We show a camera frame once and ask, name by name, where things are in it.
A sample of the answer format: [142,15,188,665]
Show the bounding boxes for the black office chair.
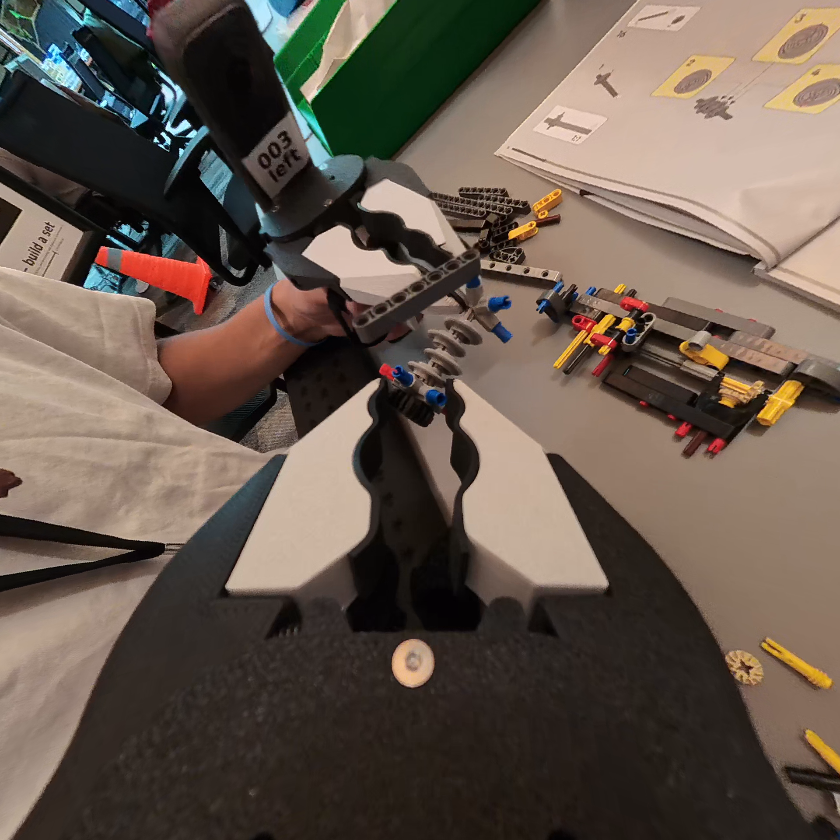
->
[0,66,277,290]

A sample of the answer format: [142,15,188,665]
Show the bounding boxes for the yellow lego axle connector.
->
[760,638,834,690]
[804,728,840,775]

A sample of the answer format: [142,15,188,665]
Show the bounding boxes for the black lanyard strap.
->
[0,514,168,593]

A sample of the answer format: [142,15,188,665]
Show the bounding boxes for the partly built Technic model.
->
[553,283,840,459]

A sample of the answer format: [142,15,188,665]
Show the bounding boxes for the green storage box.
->
[274,0,546,161]

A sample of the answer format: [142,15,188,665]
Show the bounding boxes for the black framed marker sign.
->
[0,180,101,284]

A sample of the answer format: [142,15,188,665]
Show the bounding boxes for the person's left forearm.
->
[157,289,290,424]

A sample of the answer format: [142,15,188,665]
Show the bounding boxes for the black lego axle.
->
[784,764,840,795]

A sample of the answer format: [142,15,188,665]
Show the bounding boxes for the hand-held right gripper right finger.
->
[448,379,610,603]

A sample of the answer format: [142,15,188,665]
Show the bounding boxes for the black perforated seat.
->
[281,346,371,442]

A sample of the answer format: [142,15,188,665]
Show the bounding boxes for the dark grey lego beam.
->
[351,248,483,345]

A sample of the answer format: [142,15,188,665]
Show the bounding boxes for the grey lego shock absorber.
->
[379,315,487,429]

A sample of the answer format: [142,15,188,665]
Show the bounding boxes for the pile of black lego beams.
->
[430,185,534,266]

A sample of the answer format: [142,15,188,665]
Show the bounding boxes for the lego instruction booklet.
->
[495,0,840,309]

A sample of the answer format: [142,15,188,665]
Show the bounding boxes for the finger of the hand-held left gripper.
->
[298,228,429,306]
[353,159,472,265]

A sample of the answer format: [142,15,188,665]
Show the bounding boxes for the light grey lego beam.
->
[480,258,563,284]

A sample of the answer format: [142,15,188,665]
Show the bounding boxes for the grey lego connector blue pins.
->
[459,276,514,343]

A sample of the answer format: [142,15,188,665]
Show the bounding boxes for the person's left hand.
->
[274,277,361,343]

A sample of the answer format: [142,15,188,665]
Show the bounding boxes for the blue wristband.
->
[262,281,322,347]

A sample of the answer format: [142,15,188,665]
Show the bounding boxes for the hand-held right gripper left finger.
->
[224,379,389,599]

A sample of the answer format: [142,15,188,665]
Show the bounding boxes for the grey lego block blue pins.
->
[535,282,581,322]

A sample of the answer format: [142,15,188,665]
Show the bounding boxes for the tan lego gear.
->
[725,650,765,686]

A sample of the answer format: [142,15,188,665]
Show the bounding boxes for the orange cone with grey band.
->
[94,245,214,317]

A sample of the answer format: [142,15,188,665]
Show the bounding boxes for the white printed t-shirt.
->
[0,266,290,840]

